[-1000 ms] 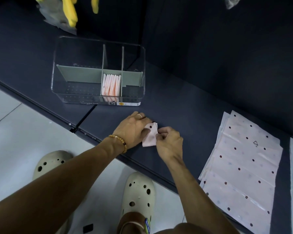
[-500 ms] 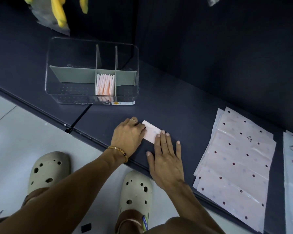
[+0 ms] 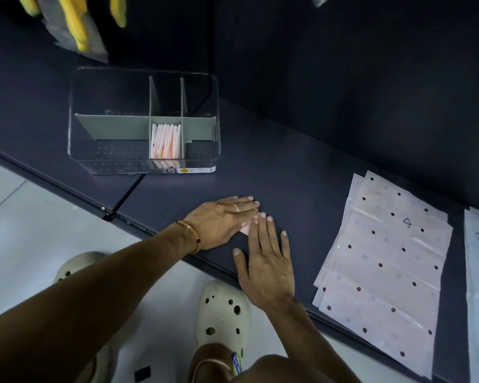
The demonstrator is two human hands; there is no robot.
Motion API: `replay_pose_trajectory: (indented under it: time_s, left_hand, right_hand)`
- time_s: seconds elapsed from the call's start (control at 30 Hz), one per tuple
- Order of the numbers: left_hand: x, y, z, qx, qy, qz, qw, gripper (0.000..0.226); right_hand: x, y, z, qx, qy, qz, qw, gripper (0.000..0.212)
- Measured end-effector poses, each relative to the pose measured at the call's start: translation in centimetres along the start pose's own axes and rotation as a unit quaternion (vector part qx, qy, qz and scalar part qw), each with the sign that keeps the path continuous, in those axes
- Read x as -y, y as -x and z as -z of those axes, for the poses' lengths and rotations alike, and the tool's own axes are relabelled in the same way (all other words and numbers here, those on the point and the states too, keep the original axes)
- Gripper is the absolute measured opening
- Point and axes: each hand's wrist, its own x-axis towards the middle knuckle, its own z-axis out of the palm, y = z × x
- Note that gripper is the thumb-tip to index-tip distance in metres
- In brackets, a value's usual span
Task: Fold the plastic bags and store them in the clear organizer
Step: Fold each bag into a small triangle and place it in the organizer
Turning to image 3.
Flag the person's left hand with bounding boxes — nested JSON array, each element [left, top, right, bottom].
[[182, 196, 261, 252]]

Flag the person's right hand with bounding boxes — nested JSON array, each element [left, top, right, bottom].
[[233, 212, 296, 312]]

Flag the pink bags row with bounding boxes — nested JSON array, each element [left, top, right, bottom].
[[239, 213, 260, 236]]

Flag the stack of polka dot bags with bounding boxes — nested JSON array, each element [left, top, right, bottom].
[[312, 170, 454, 380]]

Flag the clear plastic organizer box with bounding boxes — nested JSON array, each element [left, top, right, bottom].
[[67, 66, 221, 175]]

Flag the person's right forearm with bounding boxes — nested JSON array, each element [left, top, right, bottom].
[[263, 297, 364, 383]]

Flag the person's left forearm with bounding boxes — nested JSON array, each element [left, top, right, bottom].
[[0, 225, 199, 383]]

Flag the person's right leg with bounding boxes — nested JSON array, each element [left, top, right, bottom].
[[188, 343, 336, 383]]

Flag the cream right clog shoe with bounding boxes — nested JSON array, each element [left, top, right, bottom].
[[188, 279, 250, 383]]

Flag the cream clog shoe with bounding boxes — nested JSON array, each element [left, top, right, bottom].
[[52, 252, 119, 383], [188, 279, 250, 383]]

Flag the cream left clog shoe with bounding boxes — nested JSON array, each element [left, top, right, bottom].
[[52, 252, 119, 383]]

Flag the dark blue sofa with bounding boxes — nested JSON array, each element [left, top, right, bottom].
[[0, 0, 479, 383]]

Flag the grey plush toy yellow feet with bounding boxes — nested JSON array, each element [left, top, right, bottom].
[[15, 0, 127, 52]]

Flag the brown bead bracelet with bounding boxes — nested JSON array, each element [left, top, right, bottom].
[[175, 220, 202, 255]]

